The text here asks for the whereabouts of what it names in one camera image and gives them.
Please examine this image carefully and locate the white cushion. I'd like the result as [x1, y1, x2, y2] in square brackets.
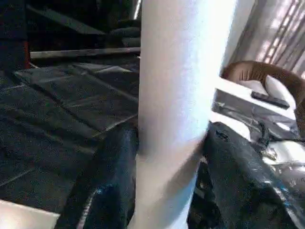
[264, 75, 297, 109]

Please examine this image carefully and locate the white plastic table leg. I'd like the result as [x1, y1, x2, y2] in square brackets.
[128, 0, 240, 229]

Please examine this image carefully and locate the white flat board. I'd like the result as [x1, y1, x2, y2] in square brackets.
[212, 78, 298, 121]

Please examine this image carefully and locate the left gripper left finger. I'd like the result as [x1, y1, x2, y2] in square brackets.
[54, 121, 140, 229]

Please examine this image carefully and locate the brown padded chair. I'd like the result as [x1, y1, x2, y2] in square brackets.
[221, 60, 305, 125]

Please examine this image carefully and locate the pale striped curtain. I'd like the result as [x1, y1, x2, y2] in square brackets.
[229, 0, 305, 73]

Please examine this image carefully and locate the black plastic mat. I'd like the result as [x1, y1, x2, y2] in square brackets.
[0, 56, 305, 229]

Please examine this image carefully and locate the white plastic table top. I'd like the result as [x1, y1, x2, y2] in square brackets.
[0, 199, 61, 229]

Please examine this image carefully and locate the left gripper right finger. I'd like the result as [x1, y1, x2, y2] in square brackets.
[202, 122, 305, 229]

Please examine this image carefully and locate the black remote control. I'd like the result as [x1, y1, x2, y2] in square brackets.
[251, 91, 290, 108]

